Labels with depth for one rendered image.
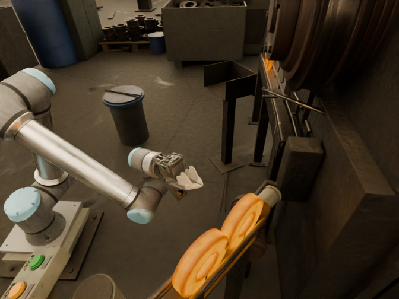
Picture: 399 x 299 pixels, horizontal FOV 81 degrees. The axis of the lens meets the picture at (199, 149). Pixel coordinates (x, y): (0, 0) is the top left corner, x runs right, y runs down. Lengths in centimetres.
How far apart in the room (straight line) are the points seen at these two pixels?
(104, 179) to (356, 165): 74
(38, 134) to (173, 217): 93
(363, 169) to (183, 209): 113
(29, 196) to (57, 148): 52
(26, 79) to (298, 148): 90
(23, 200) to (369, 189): 131
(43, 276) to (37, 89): 58
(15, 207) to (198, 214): 93
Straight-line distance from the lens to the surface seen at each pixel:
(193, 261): 51
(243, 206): 60
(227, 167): 179
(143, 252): 145
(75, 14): 420
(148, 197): 91
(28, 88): 98
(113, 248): 151
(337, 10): 65
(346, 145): 70
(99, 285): 85
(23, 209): 134
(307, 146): 78
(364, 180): 62
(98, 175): 88
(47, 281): 83
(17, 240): 161
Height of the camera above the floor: 126
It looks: 40 degrees down
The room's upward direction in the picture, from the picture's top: 3 degrees counter-clockwise
